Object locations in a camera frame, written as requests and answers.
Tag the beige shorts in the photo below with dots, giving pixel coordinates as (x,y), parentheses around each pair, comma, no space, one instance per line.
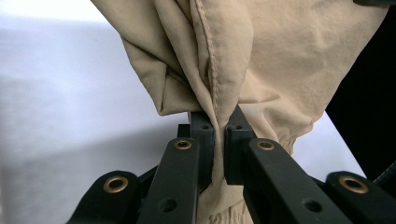
(280,62)

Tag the white table mat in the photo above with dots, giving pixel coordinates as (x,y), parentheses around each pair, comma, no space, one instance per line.
(62,109)

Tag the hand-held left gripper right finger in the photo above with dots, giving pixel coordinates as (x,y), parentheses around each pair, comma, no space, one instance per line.
(280,180)

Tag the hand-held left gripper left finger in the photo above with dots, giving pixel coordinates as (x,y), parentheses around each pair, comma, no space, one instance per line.
(180,174)

